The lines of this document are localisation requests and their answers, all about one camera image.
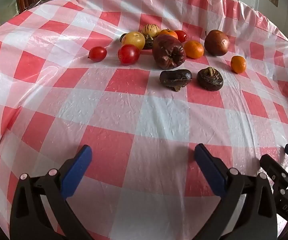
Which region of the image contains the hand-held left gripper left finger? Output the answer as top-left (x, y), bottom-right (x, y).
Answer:
top-left (10, 144), bottom-right (94, 240)

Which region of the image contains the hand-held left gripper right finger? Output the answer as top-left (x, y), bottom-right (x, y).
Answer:
top-left (194, 144), bottom-right (277, 240)

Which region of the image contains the small orange mandarin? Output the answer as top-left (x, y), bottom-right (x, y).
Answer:
top-left (230, 55), bottom-right (247, 74)

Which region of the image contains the small oval red tomato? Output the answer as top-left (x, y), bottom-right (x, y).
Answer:
top-left (88, 46), bottom-right (107, 62)

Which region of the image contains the round red tomato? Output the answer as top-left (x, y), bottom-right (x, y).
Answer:
top-left (174, 30), bottom-right (187, 43)
top-left (118, 44), bottom-right (140, 65)

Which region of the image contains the brown red pear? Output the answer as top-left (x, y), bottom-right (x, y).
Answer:
top-left (204, 29), bottom-right (230, 56)

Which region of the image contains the yellow orange round fruit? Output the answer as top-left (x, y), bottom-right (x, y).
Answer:
top-left (121, 31), bottom-right (146, 50)

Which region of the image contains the orange mandarin with stem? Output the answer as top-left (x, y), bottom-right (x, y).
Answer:
top-left (158, 28), bottom-right (178, 40)

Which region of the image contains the striped pepino melon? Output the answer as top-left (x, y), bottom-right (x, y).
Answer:
top-left (142, 24), bottom-right (161, 37)

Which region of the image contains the red white checked tablecloth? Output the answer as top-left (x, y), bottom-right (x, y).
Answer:
top-left (0, 0), bottom-right (288, 240)

